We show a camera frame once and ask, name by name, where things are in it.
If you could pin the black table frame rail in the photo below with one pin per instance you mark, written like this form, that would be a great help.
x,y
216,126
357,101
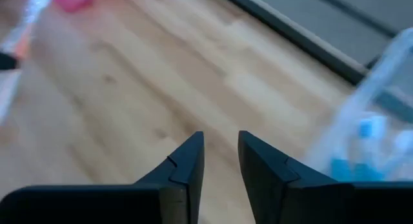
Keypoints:
x,y
306,40

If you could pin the blue white packaged toothbrush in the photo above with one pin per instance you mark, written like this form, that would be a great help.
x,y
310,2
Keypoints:
x,y
368,130
342,169

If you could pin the tall clear plastic bin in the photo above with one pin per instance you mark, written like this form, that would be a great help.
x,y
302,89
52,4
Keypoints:
x,y
364,98

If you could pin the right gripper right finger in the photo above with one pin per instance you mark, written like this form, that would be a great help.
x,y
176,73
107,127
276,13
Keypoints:
x,y
267,172

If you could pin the orange white packaged toothbrush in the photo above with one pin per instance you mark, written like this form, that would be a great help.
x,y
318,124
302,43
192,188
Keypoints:
x,y
30,20

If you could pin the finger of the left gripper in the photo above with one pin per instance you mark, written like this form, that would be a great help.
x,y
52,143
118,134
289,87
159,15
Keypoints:
x,y
6,61

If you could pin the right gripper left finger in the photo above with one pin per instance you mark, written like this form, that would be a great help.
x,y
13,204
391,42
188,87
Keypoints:
x,y
184,172

